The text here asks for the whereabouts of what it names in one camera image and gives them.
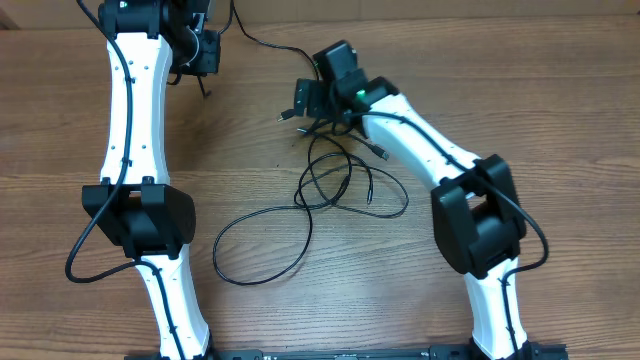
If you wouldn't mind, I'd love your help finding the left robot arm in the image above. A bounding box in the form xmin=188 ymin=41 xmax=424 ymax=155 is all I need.
xmin=65 ymin=0 xmax=220 ymax=359

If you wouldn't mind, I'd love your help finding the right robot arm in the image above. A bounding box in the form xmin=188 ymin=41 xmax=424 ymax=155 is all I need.
xmin=294 ymin=40 xmax=528 ymax=359

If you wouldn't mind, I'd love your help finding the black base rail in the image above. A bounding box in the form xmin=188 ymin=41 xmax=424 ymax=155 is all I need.
xmin=124 ymin=343 xmax=569 ymax=360

